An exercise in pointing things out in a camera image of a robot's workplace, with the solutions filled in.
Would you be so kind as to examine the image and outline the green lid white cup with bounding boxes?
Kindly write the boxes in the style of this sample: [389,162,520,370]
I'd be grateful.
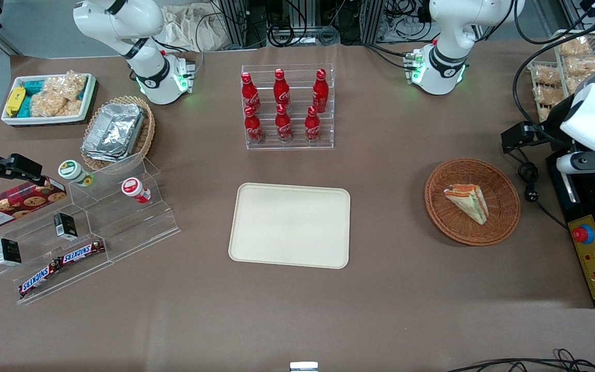
[58,160,95,188]

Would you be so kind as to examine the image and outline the clear acrylic stepped display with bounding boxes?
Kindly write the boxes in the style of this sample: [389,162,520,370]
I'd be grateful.
[0,151,181,306]

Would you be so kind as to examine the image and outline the beige plastic tray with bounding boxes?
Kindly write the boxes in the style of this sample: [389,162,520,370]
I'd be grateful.
[228,182,351,270]

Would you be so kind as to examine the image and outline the brown Snickers bar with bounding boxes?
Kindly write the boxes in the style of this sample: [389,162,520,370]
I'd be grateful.
[18,260,62,299]
[57,239,107,266]

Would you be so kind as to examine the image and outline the oval light wicker basket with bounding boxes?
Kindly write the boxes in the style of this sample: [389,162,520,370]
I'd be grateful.
[81,96,156,172]

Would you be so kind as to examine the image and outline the black power cable with plug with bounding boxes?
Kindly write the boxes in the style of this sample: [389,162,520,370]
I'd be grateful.
[517,149,570,231]

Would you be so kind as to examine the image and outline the yellow snack pack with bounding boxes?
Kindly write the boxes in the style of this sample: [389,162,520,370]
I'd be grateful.
[6,86,26,117]

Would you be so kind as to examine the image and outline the triangle sandwich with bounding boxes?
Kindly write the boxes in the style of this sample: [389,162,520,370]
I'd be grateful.
[443,184,490,226]

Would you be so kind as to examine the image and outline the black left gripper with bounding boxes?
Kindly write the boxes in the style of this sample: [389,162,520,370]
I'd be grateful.
[502,96,581,154]

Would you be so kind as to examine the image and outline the crumpled beige cloth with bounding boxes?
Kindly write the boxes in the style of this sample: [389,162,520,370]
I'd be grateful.
[162,4,226,53]

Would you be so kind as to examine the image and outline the black machine with yellow panel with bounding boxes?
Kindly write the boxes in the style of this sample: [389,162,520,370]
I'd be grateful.
[545,147,595,309]

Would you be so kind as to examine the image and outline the black cables on table edge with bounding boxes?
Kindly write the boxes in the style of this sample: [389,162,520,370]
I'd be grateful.
[445,348,595,372]

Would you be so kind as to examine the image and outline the white wire rack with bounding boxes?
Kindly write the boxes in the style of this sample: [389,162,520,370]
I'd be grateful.
[527,30,595,125]

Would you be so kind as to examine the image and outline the silver foil container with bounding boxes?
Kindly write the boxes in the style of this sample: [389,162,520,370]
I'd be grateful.
[82,102,146,162]

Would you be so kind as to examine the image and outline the white rectangular snack bin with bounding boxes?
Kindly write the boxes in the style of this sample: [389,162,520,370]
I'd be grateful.
[1,73,98,128]

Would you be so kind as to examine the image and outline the red cola bottle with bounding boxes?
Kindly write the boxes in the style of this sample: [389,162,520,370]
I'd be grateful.
[274,69,291,109]
[312,69,330,113]
[275,104,293,143]
[241,72,261,113]
[244,106,264,145]
[305,106,322,144]

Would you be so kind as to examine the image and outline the aluminium frame post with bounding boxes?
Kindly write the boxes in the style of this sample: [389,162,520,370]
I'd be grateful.
[220,0,268,49]
[364,0,387,45]

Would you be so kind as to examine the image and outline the coiled black cable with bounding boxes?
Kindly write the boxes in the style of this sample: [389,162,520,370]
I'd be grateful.
[268,25,340,48]

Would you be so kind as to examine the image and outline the brown table cover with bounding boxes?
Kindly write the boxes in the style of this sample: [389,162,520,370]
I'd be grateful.
[0,39,595,372]

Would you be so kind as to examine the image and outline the red tartan cookie box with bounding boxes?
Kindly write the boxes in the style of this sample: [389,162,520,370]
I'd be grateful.
[0,177,68,233]

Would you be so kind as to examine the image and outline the red lid white cup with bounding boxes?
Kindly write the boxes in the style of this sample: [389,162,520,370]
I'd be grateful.
[121,177,152,204]

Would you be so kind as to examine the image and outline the round brown wicker basket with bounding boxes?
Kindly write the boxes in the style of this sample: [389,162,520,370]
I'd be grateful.
[424,158,521,247]

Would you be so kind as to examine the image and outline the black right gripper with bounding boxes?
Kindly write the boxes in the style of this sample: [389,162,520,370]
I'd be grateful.
[0,150,43,190]

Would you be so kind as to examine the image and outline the small black white box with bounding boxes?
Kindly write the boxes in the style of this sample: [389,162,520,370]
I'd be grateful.
[0,238,22,267]
[53,212,79,241]

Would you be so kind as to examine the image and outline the clear acrylic bottle rack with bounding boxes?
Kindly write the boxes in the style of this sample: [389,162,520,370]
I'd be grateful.
[241,64,335,151]

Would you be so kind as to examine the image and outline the red emergency stop button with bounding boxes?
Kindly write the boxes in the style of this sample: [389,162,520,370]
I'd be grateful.
[572,225,595,245]

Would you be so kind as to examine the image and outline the clear bag of rice crackers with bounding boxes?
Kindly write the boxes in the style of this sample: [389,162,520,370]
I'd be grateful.
[30,92,84,118]
[44,71,88,102]

